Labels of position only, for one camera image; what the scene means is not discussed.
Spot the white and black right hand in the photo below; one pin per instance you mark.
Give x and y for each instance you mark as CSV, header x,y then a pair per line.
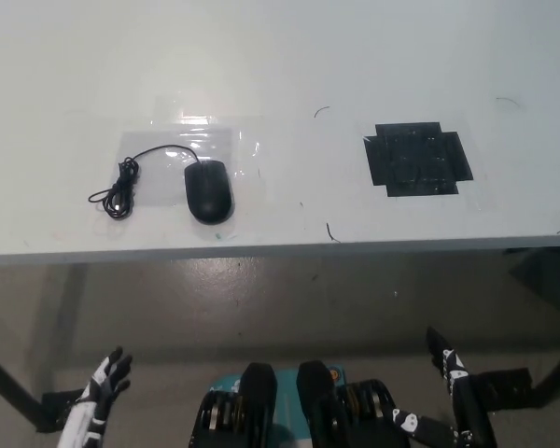
x,y
471,406

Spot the white and black left hand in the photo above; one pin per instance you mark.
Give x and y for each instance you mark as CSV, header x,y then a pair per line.
x,y
81,420

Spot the black computer mouse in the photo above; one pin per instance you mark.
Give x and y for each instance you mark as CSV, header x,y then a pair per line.
x,y
209,191

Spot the teal robot body top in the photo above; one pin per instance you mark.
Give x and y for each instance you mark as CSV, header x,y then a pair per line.
x,y
287,387

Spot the clear plastic sheet under mouse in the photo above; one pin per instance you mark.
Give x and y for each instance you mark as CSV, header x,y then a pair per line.
x,y
161,186

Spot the black floor tape square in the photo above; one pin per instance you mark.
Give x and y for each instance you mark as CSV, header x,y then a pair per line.
x,y
58,406
499,385

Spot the black table leg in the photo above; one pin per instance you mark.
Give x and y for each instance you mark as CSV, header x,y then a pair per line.
x,y
557,373
14,385

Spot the black tape patch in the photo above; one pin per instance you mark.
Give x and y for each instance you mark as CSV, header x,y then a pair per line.
x,y
417,161

